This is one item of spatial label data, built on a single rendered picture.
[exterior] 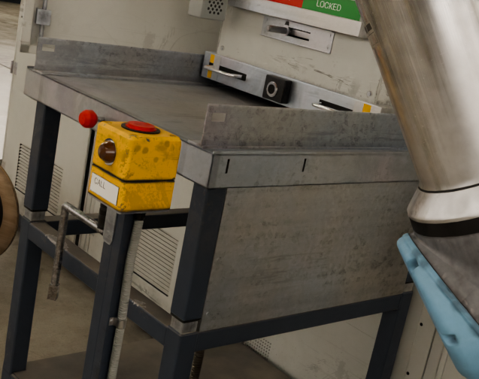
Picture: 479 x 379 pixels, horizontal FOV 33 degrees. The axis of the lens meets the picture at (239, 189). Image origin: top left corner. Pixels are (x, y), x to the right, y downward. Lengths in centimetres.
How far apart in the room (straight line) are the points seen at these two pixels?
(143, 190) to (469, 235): 45
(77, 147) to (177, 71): 102
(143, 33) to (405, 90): 139
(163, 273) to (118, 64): 87
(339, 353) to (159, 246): 75
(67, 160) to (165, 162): 190
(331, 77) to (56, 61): 56
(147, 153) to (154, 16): 107
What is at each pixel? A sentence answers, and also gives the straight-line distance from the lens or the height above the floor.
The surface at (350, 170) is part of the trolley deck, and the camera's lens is 144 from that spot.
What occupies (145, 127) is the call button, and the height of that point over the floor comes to 91.
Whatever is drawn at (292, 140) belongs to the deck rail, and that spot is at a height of 86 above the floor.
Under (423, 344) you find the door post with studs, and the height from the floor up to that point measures 42.
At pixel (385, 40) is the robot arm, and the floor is 108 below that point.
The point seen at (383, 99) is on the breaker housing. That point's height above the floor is 94.
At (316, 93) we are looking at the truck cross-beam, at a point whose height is 91.
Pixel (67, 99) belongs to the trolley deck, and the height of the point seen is 82.
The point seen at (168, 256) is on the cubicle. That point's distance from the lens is 241.
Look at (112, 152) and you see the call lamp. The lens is 99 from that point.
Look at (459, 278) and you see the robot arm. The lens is 71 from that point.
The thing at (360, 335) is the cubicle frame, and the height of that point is 36.
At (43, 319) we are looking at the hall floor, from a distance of 254.
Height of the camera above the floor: 111
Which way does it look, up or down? 15 degrees down
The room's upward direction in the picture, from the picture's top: 11 degrees clockwise
